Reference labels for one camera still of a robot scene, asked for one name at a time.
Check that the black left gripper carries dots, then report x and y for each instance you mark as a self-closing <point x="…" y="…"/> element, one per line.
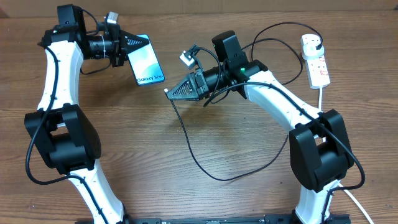
<point x="124" y="43"/>

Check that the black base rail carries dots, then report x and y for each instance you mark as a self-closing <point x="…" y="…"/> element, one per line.
<point x="211" y="220"/>

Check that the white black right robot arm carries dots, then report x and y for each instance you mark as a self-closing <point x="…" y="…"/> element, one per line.
<point x="320" y="153"/>

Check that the white charger plug adapter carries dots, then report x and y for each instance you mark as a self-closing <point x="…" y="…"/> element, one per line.
<point x="310" y="51"/>

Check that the white power strip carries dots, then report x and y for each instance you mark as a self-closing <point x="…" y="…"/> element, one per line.
<point x="317" y="70"/>

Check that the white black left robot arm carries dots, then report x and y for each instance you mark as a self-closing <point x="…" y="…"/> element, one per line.
<point x="64" y="144"/>

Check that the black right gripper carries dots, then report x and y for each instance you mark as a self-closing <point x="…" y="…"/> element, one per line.
<point x="198" y="93"/>

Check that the Galaxy S24+ smartphone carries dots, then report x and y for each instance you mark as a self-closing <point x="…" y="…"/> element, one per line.
<point x="145" y="65"/>

